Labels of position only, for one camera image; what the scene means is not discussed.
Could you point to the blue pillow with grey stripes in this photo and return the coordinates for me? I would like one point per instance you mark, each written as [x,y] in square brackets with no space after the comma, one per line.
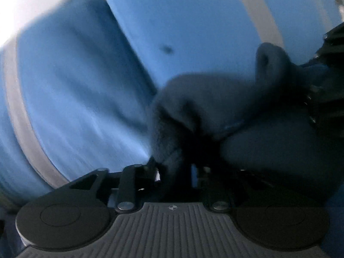
[188,18]
[75,86]

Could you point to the blue and navy fleece jacket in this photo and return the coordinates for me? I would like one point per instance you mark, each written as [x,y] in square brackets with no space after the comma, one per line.
[228,104]

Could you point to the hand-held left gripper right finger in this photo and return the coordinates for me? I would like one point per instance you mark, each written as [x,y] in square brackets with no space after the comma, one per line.
[196,177]

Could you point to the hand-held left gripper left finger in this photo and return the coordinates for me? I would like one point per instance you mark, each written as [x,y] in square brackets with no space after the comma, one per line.
[150,172]

